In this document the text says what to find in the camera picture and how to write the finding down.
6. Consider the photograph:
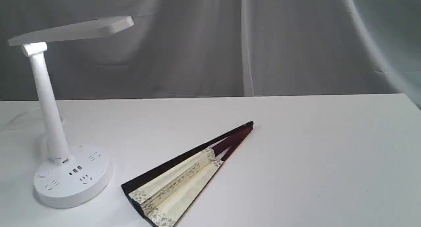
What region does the folding paper fan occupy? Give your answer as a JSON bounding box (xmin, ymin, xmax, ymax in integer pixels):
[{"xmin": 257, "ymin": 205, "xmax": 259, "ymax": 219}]
[{"xmin": 121, "ymin": 121, "xmax": 254, "ymax": 227}]

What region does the white desk lamp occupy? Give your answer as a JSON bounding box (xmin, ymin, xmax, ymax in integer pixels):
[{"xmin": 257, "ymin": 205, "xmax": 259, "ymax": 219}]
[{"xmin": 9, "ymin": 16, "xmax": 134, "ymax": 209}]

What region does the grey backdrop curtain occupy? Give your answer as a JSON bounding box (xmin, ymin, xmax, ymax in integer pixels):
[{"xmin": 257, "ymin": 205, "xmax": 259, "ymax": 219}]
[{"xmin": 1, "ymin": 0, "xmax": 420, "ymax": 107}]

